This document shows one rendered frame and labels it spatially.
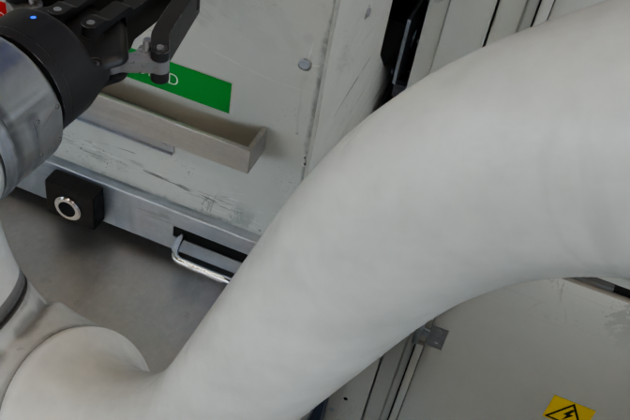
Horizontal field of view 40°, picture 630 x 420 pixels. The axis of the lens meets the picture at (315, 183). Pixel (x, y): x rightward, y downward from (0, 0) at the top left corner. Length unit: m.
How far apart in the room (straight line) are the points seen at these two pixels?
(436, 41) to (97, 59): 0.52
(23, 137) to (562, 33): 0.34
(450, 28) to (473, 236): 0.77
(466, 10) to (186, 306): 0.44
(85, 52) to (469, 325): 0.82
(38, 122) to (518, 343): 0.87
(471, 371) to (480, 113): 1.11
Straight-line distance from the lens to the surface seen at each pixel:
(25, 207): 1.03
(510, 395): 1.33
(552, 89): 0.20
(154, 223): 0.94
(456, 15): 0.97
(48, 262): 0.97
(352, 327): 0.26
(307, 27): 0.72
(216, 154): 0.79
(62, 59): 0.53
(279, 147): 0.81
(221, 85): 0.79
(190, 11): 0.62
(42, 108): 0.50
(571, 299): 1.16
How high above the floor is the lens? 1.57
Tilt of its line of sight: 42 degrees down
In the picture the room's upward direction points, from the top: 11 degrees clockwise
